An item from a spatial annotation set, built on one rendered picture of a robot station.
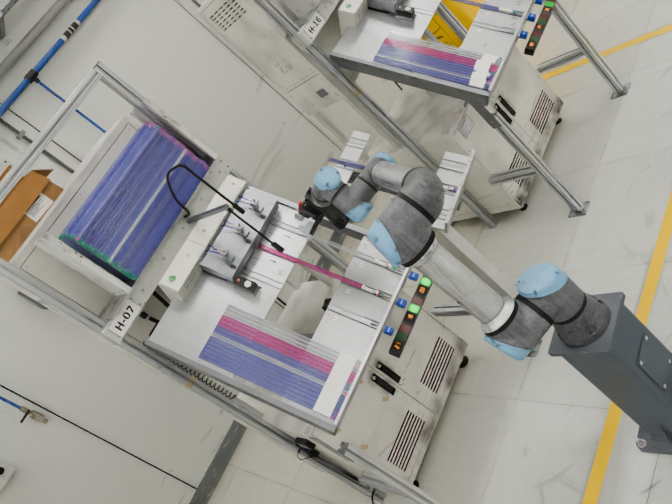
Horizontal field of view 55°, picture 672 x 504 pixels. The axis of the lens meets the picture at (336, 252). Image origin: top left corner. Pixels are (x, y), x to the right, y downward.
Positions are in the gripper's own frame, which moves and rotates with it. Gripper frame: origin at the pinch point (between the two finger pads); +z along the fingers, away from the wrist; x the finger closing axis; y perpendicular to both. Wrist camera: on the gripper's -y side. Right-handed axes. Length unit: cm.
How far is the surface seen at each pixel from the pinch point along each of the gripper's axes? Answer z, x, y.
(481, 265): 29, -31, -64
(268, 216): 10.2, 1.1, 18.1
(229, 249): 11.1, 18.9, 24.2
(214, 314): 15.7, 40.8, 17.7
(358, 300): 4.9, 16.0, -24.2
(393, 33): 16, -105, 13
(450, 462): 55, 40, -88
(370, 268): 5.2, 3.1, -23.0
